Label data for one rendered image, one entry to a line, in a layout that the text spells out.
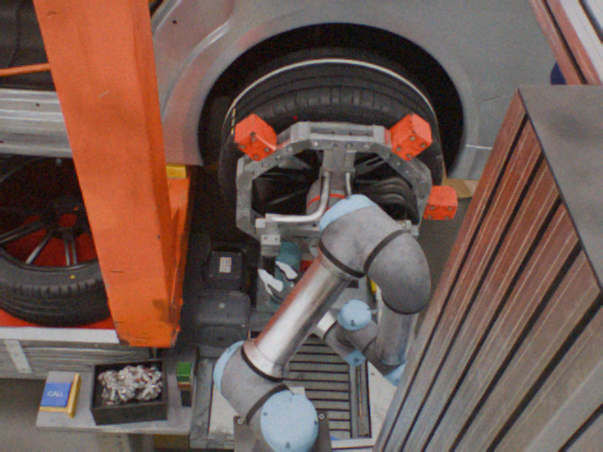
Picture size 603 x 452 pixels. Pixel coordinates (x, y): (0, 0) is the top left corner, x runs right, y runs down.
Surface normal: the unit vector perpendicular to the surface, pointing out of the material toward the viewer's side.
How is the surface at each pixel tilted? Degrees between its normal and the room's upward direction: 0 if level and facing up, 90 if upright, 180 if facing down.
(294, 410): 7
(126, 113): 90
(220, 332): 90
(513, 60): 90
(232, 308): 0
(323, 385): 0
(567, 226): 90
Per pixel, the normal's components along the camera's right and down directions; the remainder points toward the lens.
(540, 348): -0.99, 0.03
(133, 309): -0.01, 0.78
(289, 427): 0.15, -0.54
